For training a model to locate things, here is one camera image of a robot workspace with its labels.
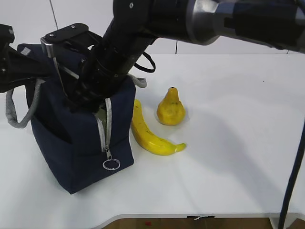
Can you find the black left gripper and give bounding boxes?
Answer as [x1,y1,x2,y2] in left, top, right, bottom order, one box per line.
[0,24,51,93]

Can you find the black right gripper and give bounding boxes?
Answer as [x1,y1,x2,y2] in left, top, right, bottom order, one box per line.
[63,45,133,112]

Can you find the yellow banana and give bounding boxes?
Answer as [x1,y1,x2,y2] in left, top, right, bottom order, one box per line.
[131,99,186,156]

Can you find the navy blue lunch bag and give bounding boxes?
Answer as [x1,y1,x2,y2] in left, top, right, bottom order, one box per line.
[6,43,147,194]

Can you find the yellow pear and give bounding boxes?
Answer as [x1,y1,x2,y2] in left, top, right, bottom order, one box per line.
[156,87,186,126]

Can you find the green lid glass container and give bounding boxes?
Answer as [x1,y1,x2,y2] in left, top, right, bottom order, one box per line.
[95,108,107,131]

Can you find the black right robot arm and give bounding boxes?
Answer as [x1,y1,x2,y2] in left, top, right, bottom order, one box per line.
[67,0,305,110]

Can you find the white table leg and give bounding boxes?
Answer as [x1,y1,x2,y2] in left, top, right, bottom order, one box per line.
[269,216,299,229]

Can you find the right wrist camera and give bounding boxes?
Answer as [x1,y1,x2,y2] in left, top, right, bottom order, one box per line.
[41,23,89,58]

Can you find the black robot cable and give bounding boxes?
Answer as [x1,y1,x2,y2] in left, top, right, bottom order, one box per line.
[133,51,156,73]

